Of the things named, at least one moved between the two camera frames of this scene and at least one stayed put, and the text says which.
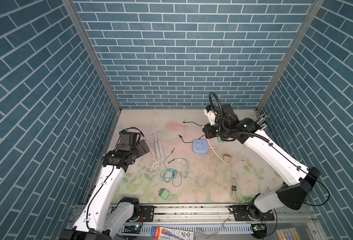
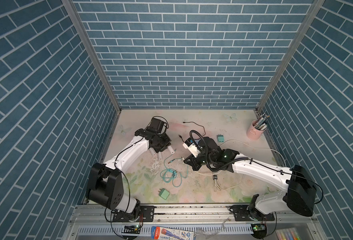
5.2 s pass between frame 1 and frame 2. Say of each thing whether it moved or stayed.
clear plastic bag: stayed
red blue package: stayed
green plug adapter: stayed
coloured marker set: stayed
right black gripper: moved
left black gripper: moved
